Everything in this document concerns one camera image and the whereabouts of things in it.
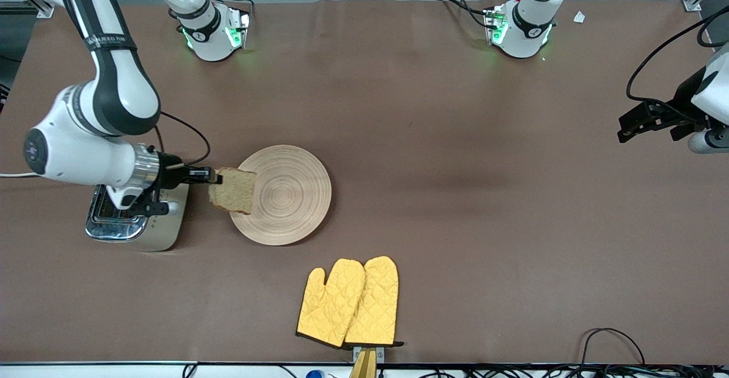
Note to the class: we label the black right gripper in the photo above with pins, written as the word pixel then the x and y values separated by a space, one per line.
pixel 170 175

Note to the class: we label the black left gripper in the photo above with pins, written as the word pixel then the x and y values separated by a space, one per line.
pixel 687 94

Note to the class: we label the brown toast slice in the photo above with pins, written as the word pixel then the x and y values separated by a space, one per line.
pixel 233 193

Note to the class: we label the round wooden plate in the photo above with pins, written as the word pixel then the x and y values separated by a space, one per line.
pixel 290 196

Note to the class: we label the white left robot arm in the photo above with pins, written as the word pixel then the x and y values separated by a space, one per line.
pixel 532 19

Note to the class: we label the cream and chrome toaster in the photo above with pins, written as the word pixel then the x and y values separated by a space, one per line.
pixel 159 235

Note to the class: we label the small white paper scrap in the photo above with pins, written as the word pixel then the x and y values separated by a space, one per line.
pixel 579 17

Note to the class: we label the yellow quilted oven mitt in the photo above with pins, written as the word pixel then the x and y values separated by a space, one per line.
pixel 376 304
pixel 327 304

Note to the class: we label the blue round cap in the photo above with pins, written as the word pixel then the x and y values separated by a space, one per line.
pixel 314 374

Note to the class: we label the grey metal bracket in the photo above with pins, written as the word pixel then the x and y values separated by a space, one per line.
pixel 380 354

